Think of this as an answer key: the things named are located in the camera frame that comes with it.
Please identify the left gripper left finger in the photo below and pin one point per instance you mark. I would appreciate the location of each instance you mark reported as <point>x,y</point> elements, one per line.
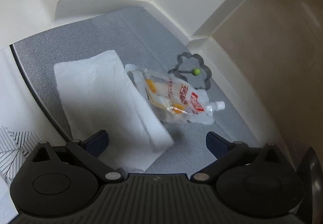
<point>87,152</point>

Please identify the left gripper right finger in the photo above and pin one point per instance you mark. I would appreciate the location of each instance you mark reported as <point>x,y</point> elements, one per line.
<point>226,154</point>

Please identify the clear drink pouch red print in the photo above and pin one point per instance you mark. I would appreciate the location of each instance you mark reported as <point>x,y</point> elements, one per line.
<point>172,99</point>

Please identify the white paper towel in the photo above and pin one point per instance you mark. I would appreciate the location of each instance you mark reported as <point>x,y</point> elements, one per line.
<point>97,94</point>

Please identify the leaf-patterned white sheet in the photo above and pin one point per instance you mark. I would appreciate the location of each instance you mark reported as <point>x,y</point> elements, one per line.
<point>23,125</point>

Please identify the green ball pin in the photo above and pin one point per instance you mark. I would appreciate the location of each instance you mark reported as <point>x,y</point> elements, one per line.
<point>195,71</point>

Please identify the grey flower-shaped silicone trivet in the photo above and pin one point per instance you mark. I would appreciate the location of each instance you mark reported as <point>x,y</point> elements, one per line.
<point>202,67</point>

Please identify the grey counter mat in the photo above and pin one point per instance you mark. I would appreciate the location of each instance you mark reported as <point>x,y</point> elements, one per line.
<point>139,39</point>

